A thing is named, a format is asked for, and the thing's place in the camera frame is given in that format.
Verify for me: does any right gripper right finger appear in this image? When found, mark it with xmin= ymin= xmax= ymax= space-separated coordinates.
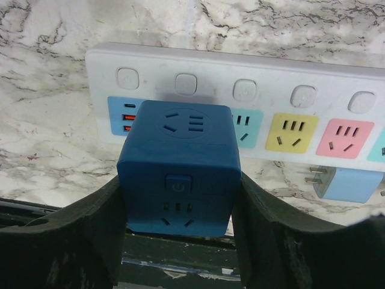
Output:
xmin=232 ymin=176 xmax=384 ymax=288

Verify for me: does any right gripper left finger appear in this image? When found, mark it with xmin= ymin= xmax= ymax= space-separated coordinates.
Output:
xmin=1 ymin=178 xmax=127 ymax=288

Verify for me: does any dark blue cube socket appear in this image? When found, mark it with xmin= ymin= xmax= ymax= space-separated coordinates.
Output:
xmin=117 ymin=100 xmax=241 ymax=237

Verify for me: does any light blue plug adapter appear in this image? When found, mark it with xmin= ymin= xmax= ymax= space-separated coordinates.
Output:
xmin=304 ymin=166 xmax=384 ymax=203

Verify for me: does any white multicolour power strip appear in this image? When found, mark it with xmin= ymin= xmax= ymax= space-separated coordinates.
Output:
xmin=85 ymin=43 xmax=384 ymax=172

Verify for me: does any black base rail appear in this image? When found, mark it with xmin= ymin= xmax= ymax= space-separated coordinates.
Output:
xmin=1 ymin=199 xmax=241 ymax=288

